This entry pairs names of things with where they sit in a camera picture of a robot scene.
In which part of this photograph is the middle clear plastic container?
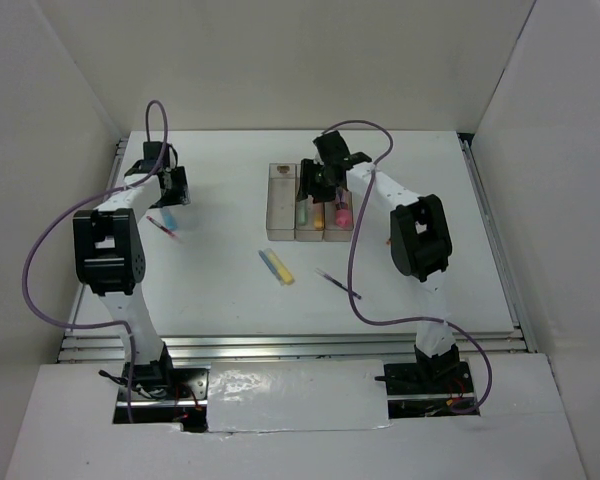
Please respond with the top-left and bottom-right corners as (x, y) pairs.
(294, 195), (325, 242)

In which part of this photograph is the pink capped pen bundle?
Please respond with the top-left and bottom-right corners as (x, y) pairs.
(334, 191), (353, 229)

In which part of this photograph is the yellow highlighter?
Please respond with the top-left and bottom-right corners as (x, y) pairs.
(268, 250), (295, 285)

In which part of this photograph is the dark purple gel pen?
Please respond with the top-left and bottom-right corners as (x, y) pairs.
(315, 268), (362, 300)

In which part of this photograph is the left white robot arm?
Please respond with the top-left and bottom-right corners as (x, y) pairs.
(72, 141), (190, 399)

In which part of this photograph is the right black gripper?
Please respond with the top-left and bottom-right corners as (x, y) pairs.
(296, 158), (337, 204)

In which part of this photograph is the left clear plastic container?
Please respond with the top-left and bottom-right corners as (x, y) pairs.
(265, 163), (297, 241)

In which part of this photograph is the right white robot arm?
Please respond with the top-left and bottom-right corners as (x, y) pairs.
(297, 128), (460, 392)

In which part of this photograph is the green highlighter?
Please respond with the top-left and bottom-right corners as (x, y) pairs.
(296, 199), (309, 227)

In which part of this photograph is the pink blue pen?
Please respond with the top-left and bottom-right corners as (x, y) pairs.
(146, 215), (182, 243)

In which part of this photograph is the orange pink highlighter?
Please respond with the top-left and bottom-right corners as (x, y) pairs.
(312, 203), (325, 231)

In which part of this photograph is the light blue highlighter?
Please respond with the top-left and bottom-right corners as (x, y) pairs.
(161, 208), (178, 231)

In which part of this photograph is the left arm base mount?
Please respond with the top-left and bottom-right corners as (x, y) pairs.
(99, 367), (210, 433)

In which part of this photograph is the right clear plastic container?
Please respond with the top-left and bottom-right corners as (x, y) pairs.
(323, 187), (354, 242)

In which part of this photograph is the aluminium frame rail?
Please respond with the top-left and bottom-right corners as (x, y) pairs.
(54, 130), (539, 360)

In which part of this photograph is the white cover plate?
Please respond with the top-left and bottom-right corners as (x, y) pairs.
(207, 359), (390, 433)

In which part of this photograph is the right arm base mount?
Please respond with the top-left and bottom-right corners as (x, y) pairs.
(375, 348), (474, 396)

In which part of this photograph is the clear plastic container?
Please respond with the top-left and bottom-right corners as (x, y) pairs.
(323, 187), (354, 242)
(294, 195), (325, 242)
(265, 163), (297, 241)

